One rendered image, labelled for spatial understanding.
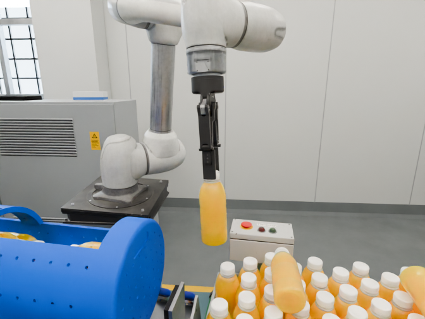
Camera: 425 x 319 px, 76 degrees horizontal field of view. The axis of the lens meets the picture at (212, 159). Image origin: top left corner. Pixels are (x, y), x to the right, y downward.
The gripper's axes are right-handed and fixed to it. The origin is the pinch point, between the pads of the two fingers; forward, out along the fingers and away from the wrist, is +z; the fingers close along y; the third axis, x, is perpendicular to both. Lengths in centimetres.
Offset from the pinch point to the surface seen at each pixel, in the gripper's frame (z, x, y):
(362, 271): 30.8, 38.0, -8.0
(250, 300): 29.9, 9.6, 8.6
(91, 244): 22.0, -33.7, 2.7
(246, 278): 29.5, 8.2, 1.1
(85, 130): 0, -126, -126
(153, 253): 24.2, -16.3, 1.3
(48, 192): 50, -167, -125
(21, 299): 24.8, -37.7, 21.3
